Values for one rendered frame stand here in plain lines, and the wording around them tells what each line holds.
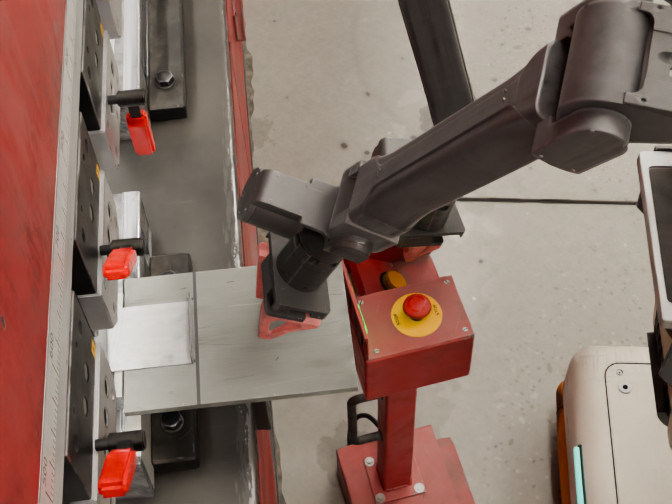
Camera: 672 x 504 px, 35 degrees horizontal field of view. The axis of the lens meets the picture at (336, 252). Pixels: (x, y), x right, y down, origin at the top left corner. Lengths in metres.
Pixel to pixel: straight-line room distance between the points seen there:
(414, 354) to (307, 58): 1.57
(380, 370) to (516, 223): 1.15
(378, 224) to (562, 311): 1.52
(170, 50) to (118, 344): 0.59
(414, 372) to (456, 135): 0.76
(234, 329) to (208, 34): 0.64
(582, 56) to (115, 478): 0.46
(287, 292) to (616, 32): 0.54
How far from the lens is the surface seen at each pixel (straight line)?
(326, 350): 1.25
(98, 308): 1.03
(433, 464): 2.15
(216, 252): 1.49
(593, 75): 0.71
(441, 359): 1.55
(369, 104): 2.83
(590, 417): 2.05
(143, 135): 1.21
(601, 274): 2.56
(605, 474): 2.00
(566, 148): 0.73
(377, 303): 1.54
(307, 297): 1.16
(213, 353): 1.26
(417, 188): 0.92
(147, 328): 1.29
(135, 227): 1.41
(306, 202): 1.06
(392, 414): 1.83
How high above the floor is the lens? 2.08
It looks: 55 degrees down
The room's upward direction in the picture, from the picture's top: 3 degrees counter-clockwise
